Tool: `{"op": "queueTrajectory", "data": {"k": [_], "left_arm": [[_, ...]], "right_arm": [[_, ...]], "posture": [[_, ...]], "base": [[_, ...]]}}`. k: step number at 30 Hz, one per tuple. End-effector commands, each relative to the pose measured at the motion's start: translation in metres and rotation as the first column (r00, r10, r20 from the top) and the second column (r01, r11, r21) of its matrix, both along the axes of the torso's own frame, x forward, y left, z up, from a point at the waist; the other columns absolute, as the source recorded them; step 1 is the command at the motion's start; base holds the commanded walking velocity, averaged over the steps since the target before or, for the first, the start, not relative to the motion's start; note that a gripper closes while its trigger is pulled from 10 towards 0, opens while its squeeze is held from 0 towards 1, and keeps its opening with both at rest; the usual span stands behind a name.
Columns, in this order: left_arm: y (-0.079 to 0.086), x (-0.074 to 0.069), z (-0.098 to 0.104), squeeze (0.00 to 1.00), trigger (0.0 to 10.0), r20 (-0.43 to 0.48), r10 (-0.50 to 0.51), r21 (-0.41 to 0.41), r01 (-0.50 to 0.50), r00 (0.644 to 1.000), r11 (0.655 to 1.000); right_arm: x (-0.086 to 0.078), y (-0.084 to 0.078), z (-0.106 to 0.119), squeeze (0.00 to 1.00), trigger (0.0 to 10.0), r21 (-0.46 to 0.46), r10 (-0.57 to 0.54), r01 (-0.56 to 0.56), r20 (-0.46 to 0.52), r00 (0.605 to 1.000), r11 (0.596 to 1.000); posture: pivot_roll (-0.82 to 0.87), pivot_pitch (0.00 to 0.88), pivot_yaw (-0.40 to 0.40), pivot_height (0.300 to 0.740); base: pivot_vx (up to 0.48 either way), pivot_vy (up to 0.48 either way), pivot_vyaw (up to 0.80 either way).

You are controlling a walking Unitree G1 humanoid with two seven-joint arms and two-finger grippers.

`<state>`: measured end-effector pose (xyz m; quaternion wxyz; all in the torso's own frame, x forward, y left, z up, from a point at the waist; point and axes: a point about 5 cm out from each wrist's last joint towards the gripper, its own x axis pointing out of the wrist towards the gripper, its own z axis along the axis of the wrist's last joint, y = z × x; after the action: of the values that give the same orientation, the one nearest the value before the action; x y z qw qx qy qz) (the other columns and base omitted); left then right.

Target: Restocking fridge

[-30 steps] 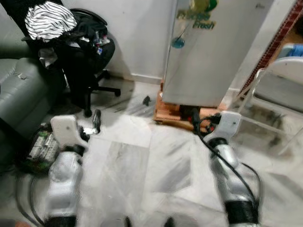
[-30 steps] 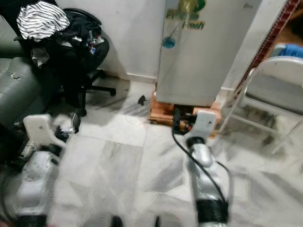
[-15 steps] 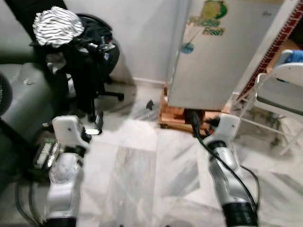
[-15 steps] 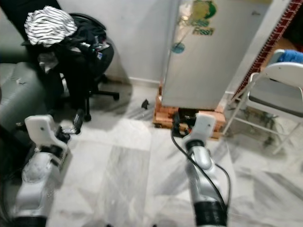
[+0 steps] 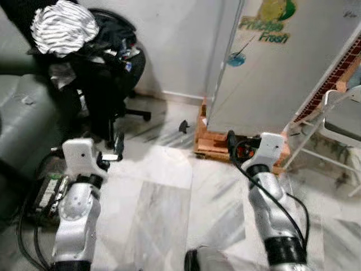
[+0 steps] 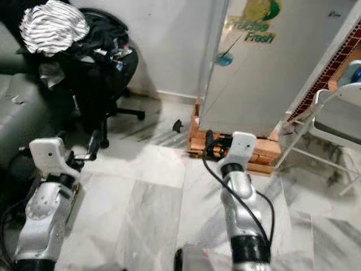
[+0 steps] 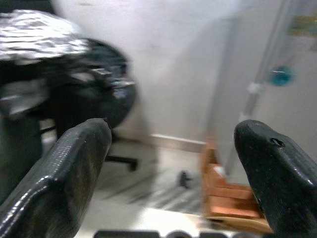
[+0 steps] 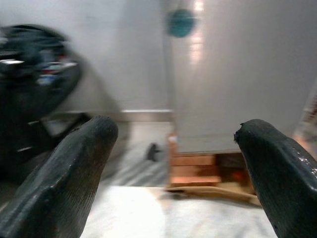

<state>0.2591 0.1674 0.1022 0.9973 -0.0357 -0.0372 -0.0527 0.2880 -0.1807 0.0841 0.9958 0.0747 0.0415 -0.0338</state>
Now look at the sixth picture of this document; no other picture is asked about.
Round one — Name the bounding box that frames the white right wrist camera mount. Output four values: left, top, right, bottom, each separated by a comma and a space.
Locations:
230, 131, 258, 166

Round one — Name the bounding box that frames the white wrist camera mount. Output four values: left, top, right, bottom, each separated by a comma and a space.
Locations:
230, 131, 258, 166
29, 137, 74, 180

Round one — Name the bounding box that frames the white frame chair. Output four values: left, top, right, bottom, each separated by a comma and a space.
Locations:
275, 82, 361, 197

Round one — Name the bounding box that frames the black office chair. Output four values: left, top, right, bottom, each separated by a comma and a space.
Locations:
28, 8, 146, 150

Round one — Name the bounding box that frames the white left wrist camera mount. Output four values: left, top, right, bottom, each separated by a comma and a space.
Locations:
29, 137, 74, 180

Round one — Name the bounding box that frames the white striped cloth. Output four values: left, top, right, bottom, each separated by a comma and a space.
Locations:
19, 0, 89, 55

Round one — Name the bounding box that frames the silver white fridge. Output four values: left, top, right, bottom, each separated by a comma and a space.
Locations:
197, 0, 361, 138

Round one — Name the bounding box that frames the brown wooden pallet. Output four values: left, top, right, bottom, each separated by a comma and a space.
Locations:
186, 102, 283, 176

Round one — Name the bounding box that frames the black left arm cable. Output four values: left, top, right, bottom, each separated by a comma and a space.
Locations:
1, 200, 29, 270

